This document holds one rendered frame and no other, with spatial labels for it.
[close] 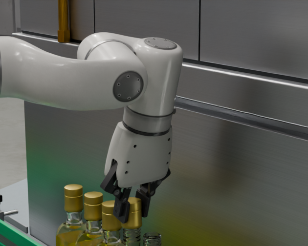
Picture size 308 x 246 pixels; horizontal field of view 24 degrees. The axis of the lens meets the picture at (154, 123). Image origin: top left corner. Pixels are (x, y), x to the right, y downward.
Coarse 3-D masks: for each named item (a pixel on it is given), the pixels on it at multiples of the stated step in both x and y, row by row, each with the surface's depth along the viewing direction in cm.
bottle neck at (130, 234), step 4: (124, 228) 118; (136, 228) 117; (140, 228) 118; (124, 232) 118; (128, 232) 117; (132, 232) 117; (136, 232) 117; (140, 232) 118; (124, 236) 118; (128, 236) 117; (132, 236) 117; (136, 236) 117; (124, 240) 118; (128, 240) 117; (132, 240) 117; (136, 240) 118; (140, 240) 118; (124, 244) 118; (128, 244) 118; (132, 244) 118; (136, 244) 118
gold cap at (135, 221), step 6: (132, 198) 118; (138, 198) 118; (132, 204) 116; (138, 204) 116; (132, 210) 116; (138, 210) 116; (132, 216) 116; (138, 216) 116; (132, 222) 116; (138, 222) 117; (132, 228) 116
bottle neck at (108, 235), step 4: (104, 232) 123; (108, 232) 122; (112, 232) 122; (116, 232) 122; (104, 236) 123; (108, 236) 122; (112, 236) 122; (116, 236) 122; (104, 240) 123; (108, 240) 122; (112, 240) 122; (116, 240) 123; (120, 240) 123
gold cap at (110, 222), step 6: (102, 204) 122; (108, 204) 122; (102, 210) 122; (108, 210) 121; (102, 216) 122; (108, 216) 121; (114, 216) 121; (102, 222) 122; (108, 222) 121; (114, 222) 121; (120, 222) 122; (108, 228) 121; (114, 228) 121; (120, 228) 122
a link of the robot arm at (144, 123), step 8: (128, 112) 108; (128, 120) 108; (136, 120) 107; (144, 120) 107; (152, 120) 107; (160, 120) 107; (168, 120) 108; (136, 128) 108; (144, 128) 107; (152, 128) 107; (160, 128) 108; (168, 128) 110
